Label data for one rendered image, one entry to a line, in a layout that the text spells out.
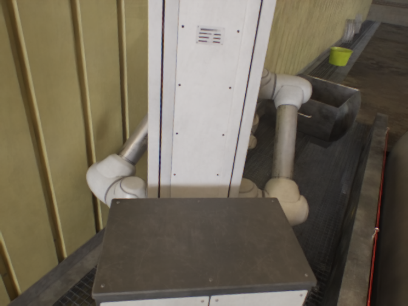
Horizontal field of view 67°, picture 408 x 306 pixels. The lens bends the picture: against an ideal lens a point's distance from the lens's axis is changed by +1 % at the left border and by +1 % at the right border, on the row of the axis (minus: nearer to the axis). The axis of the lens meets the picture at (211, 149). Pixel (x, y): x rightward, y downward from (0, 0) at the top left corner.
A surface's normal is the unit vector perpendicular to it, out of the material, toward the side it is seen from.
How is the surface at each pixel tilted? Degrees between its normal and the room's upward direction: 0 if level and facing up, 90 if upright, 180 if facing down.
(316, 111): 90
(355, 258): 0
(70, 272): 0
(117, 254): 0
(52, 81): 90
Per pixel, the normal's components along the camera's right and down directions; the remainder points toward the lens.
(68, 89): 0.87, 0.33
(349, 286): 0.11, -0.84
